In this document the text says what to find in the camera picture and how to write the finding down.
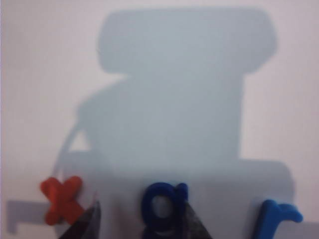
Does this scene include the dark blue letter g magnet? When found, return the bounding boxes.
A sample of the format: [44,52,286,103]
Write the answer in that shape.
[141,183,190,237]

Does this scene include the light blue letter r magnet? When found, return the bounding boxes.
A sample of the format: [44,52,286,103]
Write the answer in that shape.
[250,199,304,239]

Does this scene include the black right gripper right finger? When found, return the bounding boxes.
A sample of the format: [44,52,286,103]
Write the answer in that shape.
[179,201,214,239]

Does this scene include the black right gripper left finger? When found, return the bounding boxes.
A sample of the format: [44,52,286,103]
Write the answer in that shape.
[57,199,102,239]

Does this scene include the orange letter x magnet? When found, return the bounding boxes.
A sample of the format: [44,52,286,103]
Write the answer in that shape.
[39,175,87,226]

